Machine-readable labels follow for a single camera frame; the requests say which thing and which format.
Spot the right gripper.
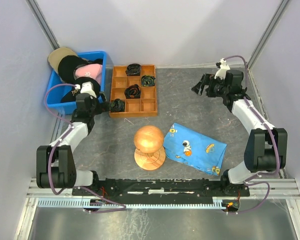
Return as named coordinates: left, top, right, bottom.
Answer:
left=190, top=74, right=228, bottom=99

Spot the black cap gold letter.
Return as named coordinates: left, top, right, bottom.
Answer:
left=60, top=77, right=101, bottom=103

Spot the pink cap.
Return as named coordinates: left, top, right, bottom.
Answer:
left=74, top=63, right=103, bottom=84

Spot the blue astronaut print cloth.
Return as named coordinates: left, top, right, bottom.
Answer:
left=163, top=123, right=227, bottom=176

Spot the wooden hat stand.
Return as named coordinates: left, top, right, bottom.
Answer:
left=133, top=125, right=166, bottom=171

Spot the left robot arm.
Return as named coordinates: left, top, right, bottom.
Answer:
left=36, top=92, right=109, bottom=195

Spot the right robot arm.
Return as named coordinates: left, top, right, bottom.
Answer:
left=191, top=70, right=288, bottom=196

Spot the rolled dark green belt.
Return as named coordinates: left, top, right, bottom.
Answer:
left=109, top=98, right=125, bottom=113

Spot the wooden compartment tray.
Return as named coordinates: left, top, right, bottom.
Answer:
left=109, top=64, right=158, bottom=118

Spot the rolled black brown belt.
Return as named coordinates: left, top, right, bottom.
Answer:
left=124, top=84, right=141, bottom=99

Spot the blue plastic bin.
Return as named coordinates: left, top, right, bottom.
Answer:
left=45, top=51, right=107, bottom=115

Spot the rolled black belt top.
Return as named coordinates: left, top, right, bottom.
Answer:
left=125, top=63, right=142, bottom=76

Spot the rolled green black belt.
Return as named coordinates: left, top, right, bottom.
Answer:
left=141, top=75, right=156, bottom=87

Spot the black cap white lining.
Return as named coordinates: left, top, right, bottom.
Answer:
left=57, top=55, right=103, bottom=84

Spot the beige cap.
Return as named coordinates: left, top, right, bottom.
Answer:
left=47, top=47, right=78, bottom=74

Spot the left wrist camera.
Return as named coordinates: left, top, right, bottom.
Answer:
left=80, top=82, right=97, bottom=98

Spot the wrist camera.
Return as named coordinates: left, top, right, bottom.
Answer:
left=80, top=82, right=97, bottom=98
left=214, top=58, right=231, bottom=80

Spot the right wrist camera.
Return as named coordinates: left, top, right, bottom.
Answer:
left=214, top=58, right=231, bottom=80

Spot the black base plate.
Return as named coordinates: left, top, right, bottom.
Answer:
left=71, top=177, right=251, bottom=205

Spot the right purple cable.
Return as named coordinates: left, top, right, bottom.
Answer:
left=224, top=55, right=283, bottom=215

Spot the blue cable duct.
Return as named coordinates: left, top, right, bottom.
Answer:
left=37, top=197, right=227, bottom=209

